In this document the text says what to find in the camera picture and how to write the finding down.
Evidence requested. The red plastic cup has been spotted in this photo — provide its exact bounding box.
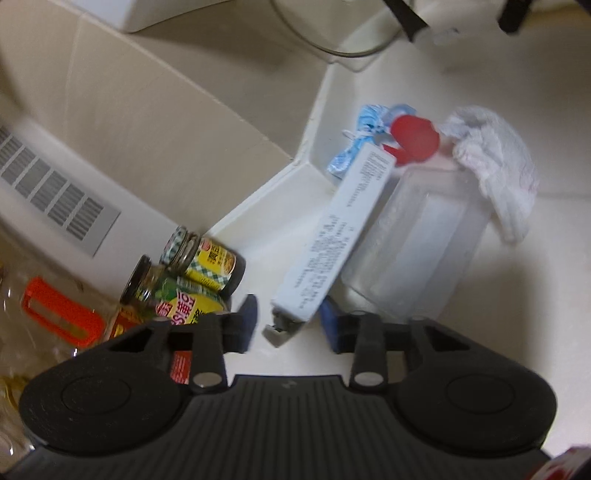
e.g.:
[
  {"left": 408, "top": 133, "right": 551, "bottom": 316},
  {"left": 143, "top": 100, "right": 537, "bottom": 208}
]
[{"left": 383, "top": 115, "right": 440, "bottom": 167}]

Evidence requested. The grey wall vent grille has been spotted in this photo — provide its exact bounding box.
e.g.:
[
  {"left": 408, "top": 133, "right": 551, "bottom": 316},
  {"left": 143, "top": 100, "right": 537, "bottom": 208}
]
[{"left": 1, "top": 125, "right": 120, "bottom": 257}]

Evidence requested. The red handle oil jug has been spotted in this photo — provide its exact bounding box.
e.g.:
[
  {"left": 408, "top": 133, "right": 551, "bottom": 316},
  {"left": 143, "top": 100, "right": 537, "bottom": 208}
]
[{"left": 0, "top": 230, "right": 195, "bottom": 386}]

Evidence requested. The checkered lid sauce jar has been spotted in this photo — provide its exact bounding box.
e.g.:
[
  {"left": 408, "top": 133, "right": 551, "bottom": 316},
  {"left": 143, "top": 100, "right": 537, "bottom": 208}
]
[{"left": 160, "top": 226, "right": 246, "bottom": 299}]

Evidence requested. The white wall appliance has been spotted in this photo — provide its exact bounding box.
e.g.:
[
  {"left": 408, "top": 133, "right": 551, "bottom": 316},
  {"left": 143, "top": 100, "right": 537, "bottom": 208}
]
[{"left": 72, "top": 0, "right": 225, "bottom": 33}]

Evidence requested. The white toothpaste box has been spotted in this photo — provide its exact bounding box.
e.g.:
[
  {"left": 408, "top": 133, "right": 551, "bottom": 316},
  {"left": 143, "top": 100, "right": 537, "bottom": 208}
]
[{"left": 263, "top": 144, "right": 394, "bottom": 347}]

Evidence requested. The blue face mask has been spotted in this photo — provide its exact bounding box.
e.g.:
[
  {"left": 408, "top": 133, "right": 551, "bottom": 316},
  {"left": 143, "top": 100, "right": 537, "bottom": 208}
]
[{"left": 327, "top": 104, "right": 417, "bottom": 180}]

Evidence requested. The glass pot lid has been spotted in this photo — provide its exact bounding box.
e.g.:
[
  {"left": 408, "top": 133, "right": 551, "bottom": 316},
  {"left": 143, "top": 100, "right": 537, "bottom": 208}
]
[{"left": 270, "top": 0, "right": 429, "bottom": 58}]

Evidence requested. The white tissue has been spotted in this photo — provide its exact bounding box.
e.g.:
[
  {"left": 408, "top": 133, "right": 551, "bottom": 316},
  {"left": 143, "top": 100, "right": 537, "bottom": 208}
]
[{"left": 438, "top": 106, "right": 539, "bottom": 244}]

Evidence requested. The green label sauce jar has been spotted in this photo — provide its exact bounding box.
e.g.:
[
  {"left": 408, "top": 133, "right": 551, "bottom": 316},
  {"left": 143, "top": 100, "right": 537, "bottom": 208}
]
[{"left": 120, "top": 255, "right": 228, "bottom": 325}]

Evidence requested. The clear plastic container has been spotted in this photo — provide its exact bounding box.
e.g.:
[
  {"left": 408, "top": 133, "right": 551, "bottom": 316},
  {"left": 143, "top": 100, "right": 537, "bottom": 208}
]
[{"left": 342, "top": 168, "right": 492, "bottom": 320}]

